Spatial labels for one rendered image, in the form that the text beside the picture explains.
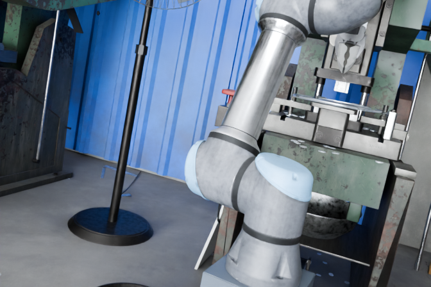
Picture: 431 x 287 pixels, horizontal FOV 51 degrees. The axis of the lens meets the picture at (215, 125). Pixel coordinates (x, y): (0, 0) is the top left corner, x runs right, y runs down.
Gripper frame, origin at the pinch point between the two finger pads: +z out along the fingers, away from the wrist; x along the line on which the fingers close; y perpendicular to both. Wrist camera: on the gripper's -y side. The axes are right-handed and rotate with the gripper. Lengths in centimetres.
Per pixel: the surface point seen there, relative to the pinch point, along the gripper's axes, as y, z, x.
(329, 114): 2.5, 14.8, 1.1
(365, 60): 12.0, -4.5, -5.8
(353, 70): 9.0, -0.3, -2.6
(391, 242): -10, 47, -25
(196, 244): 45, 90, 49
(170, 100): 129, 36, 109
